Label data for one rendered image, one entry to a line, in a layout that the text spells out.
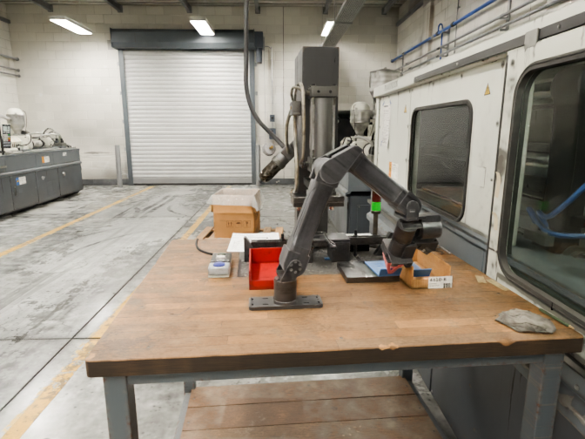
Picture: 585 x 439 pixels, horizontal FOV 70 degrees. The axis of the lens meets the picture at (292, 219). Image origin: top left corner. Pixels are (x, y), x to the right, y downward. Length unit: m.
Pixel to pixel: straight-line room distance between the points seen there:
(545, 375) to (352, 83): 9.99
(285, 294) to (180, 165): 9.89
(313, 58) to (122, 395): 1.17
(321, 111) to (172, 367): 0.92
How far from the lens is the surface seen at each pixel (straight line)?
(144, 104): 11.11
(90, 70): 11.65
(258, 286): 1.27
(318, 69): 1.55
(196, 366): 0.97
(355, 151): 1.08
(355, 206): 4.63
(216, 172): 10.78
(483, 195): 1.74
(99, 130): 11.54
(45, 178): 8.96
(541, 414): 1.29
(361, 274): 1.35
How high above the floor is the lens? 1.37
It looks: 12 degrees down
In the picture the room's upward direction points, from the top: straight up
